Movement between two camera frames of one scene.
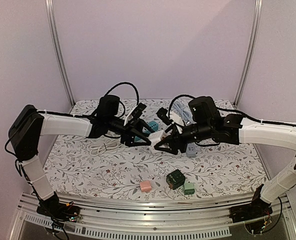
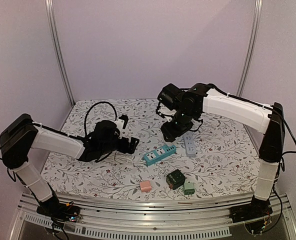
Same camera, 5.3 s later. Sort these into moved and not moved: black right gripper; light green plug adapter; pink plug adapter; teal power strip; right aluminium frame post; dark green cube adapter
Moved: teal power strip; black right gripper
Not moved: right aluminium frame post; light green plug adapter; pink plug adapter; dark green cube adapter
